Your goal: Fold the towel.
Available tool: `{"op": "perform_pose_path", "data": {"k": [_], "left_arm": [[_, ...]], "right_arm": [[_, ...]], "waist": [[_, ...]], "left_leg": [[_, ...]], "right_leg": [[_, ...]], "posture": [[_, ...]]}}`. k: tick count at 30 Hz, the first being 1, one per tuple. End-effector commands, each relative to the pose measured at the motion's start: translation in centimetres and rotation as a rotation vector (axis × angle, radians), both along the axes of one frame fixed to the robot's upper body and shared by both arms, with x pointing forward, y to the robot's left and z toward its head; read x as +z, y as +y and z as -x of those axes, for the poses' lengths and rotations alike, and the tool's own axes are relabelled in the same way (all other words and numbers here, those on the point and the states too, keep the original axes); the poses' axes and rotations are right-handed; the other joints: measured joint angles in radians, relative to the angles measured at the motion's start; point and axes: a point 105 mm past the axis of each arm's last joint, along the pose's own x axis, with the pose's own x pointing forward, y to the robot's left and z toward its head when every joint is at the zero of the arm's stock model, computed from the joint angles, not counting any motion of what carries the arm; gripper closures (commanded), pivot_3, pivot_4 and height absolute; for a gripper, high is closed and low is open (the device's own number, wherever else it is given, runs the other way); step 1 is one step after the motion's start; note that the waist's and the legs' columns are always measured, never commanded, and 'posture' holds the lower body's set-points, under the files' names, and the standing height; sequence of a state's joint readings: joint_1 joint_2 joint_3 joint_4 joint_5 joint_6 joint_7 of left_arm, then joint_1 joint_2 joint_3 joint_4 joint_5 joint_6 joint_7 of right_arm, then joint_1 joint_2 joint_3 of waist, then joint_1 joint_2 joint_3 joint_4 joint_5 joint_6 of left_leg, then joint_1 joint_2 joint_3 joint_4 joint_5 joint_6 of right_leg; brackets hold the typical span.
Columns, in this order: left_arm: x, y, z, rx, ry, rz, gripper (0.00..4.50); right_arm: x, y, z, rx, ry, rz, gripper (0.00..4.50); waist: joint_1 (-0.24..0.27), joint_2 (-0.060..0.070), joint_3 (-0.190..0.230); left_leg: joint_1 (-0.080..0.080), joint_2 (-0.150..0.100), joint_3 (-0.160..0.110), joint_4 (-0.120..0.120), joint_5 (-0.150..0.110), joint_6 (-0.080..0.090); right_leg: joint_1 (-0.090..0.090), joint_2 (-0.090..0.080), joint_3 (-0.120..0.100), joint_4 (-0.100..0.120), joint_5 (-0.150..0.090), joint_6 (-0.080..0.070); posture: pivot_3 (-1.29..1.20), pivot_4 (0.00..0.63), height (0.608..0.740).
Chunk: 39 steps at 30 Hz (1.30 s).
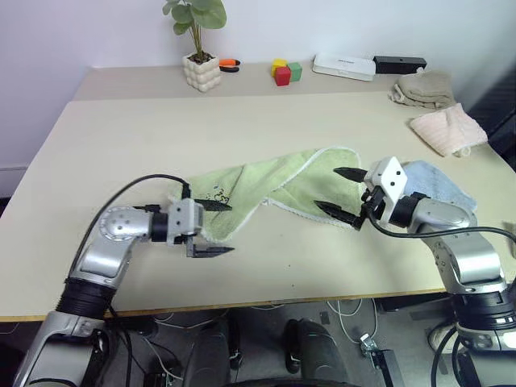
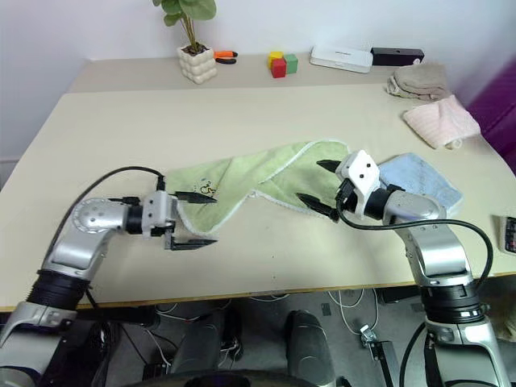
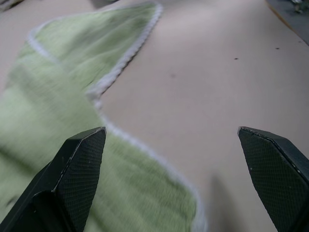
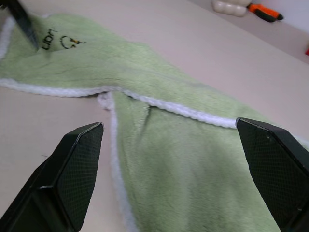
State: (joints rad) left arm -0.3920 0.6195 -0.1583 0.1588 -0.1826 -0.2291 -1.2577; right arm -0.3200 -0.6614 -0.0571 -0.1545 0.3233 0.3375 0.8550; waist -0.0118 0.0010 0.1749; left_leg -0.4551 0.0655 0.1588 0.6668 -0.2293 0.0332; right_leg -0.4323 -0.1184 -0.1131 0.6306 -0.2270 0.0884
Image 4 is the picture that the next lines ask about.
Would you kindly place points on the orange and black tool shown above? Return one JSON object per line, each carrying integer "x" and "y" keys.
{"x": 265, "y": 12}

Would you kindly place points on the small red object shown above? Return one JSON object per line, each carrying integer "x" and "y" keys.
{"x": 307, "y": 52}

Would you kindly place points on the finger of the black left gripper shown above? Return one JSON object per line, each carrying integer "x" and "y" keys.
{"x": 24, "y": 21}

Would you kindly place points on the cream ridged plastic object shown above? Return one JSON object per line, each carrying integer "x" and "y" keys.
{"x": 229, "y": 7}

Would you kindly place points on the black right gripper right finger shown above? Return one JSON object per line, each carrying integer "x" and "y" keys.
{"x": 277, "y": 169}

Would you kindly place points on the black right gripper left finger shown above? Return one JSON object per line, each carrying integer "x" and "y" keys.
{"x": 72, "y": 169}

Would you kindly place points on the green towel with white trim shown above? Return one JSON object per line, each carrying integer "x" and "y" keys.
{"x": 173, "y": 149}

